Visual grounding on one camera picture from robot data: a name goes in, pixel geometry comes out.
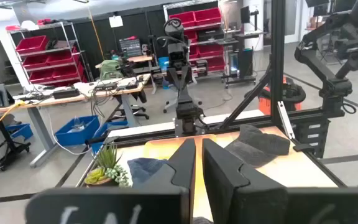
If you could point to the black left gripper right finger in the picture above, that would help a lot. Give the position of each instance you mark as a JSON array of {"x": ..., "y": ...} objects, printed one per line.
[{"x": 253, "y": 202}]

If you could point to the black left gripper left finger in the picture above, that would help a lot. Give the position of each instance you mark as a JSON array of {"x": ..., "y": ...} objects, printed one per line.
[{"x": 154, "y": 199}]

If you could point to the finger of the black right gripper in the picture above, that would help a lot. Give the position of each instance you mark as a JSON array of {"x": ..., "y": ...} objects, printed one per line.
[
  {"x": 175, "y": 77},
  {"x": 188, "y": 77}
]

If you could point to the blue cap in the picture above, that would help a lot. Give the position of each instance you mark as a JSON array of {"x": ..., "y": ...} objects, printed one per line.
[{"x": 145, "y": 169}]

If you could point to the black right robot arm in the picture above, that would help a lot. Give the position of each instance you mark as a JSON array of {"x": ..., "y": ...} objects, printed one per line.
[{"x": 186, "y": 112}]

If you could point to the red plastic storage bin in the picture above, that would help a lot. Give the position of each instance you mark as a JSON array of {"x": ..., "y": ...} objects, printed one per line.
[
  {"x": 36, "y": 61},
  {"x": 208, "y": 16},
  {"x": 41, "y": 76},
  {"x": 67, "y": 72},
  {"x": 192, "y": 35},
  {"x": 210, "y": 50},
  {"x": 182, "y": 19},
  {"x": 216, "y": 64},
  {"x": 31, "y": 44},
  {"x": 62, "y": 56}
]

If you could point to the white-base office chair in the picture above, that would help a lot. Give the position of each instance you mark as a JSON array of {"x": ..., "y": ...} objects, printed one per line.
[{"x": 169, "y": 104}]

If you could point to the black parts organiser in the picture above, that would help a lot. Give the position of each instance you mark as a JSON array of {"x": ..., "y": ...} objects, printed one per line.
[{"x": 130, "y": 46}]

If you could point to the potted succulent plant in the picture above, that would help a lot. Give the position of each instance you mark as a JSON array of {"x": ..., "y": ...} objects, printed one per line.
[{"x": 107, "y": 169}]

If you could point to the black monitor stand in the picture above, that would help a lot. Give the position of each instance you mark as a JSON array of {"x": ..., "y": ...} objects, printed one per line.
[{"x": 245, "y": 62}]

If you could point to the green backpack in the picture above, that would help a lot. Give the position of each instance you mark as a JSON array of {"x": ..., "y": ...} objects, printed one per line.
[{"x": 110, "y": 70}]

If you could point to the white paper sign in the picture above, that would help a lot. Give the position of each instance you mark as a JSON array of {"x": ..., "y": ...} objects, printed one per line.
[{"x": 116, "y": 21}]

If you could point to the black tube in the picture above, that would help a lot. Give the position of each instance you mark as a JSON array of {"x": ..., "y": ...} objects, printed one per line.
[{"x": 101, "y": 140}]

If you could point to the orange shop vacuum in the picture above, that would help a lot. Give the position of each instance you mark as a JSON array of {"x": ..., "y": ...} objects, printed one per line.
[{"x": 264, "y": 104}]

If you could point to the blue plastic floor bin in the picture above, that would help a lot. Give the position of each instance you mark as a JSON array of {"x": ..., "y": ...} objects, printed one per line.
[
  {"x": 102, "y": 130},
  {"x": 22, "y": 130},
  {"x": 73, "y": 137}
]

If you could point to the black power supply box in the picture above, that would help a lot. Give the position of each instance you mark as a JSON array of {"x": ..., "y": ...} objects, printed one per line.
[{"x": 66, "y": 93}]

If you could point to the long wooden desk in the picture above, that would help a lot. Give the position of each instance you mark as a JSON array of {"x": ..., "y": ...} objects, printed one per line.
[{"x": 39, "y": 130}]

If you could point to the white frame bracket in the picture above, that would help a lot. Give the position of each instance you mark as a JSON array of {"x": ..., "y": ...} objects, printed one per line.
[{"x": 285, "y": 121}]

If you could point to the black aluminium rig frame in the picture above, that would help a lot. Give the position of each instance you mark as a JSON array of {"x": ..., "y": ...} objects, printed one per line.
[{"x": 278, "y": 62}]

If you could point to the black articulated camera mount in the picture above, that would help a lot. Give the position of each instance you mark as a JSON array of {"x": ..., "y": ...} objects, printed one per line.
[{"x": 331, "y": 81}]

